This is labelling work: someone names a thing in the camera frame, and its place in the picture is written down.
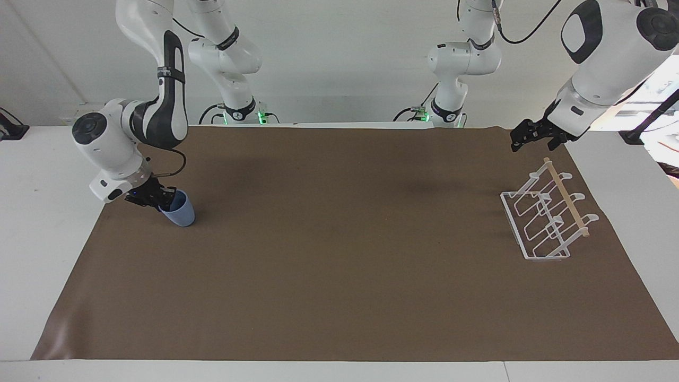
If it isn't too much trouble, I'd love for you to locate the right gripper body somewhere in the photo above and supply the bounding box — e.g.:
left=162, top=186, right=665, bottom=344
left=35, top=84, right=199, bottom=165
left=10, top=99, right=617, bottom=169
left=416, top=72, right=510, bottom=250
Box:
left=124, top=177, right=162, bottom=209

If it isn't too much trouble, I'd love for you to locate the black cable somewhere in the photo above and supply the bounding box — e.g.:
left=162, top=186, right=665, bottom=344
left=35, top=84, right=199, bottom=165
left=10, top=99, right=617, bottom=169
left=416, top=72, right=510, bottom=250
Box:
left=141, top=148, right=187, bottom=179
left=394, top=82, right=441, bottom=122
left=491, top=0, right=563, bottom=45
left=171, top=15, right=205, bottom=39
left=198, top=102, right=230, bottom=126

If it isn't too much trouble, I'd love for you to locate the black stand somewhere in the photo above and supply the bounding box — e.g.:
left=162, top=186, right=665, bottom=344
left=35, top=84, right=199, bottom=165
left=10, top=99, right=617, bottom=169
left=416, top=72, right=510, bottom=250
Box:
left=0, top=106, right=30, bottom=142
left=618, top=89, right=679, bottom=146

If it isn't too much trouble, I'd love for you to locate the blue plastic cup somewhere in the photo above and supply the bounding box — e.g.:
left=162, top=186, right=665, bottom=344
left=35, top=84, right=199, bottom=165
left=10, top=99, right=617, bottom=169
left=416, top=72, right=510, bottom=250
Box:
left=159, top=189, right=196, bottom=228

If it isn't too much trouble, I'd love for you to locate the white wire cup holder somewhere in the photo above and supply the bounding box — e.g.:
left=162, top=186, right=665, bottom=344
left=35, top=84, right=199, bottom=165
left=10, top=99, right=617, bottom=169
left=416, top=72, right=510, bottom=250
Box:
left=500, top=157, right=600, bottom=262

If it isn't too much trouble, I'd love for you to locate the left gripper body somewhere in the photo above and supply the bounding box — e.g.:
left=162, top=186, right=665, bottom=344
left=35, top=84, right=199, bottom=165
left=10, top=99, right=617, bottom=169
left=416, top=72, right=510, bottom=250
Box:
left=542, top=114, right=582, bottom=145

